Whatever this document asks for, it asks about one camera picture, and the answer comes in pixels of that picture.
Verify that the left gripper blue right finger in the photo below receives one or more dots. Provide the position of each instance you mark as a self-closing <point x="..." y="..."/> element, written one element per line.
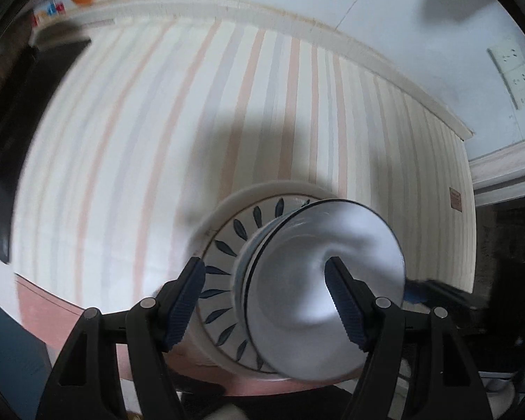
<point x="339" y="282"/>

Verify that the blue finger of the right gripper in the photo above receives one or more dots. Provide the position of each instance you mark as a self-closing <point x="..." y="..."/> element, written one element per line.
<point x="414" y="292"/>

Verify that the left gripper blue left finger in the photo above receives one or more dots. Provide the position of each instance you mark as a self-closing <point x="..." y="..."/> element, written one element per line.
<point x="182" y="299"/>

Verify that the blue leaf pattern plate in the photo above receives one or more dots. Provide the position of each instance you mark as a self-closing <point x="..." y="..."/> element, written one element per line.
<point x="215" y="328"/>

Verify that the white bowl dark rim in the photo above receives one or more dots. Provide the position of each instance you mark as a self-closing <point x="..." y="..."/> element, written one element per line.
<point x="281" y="297"/>

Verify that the black induction cooktop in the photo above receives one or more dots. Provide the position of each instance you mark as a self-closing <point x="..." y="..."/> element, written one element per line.
<point x="23" y="100"/>

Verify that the right white wall socket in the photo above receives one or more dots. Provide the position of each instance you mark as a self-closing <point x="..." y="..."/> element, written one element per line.
<point x="518" y="96"/>

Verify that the white wall socket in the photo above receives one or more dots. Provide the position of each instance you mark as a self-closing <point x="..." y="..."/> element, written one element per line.
<point x="518" y="96"/>
<point x="506" y="55"/>
<point x="515" y="79"/>

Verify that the middle white wall socket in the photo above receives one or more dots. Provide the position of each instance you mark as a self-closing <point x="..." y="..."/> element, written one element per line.
<point x="515" y="79"/>

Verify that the left white wall socket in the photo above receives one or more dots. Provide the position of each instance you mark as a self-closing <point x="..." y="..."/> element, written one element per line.
<point x="506" y="55"/>

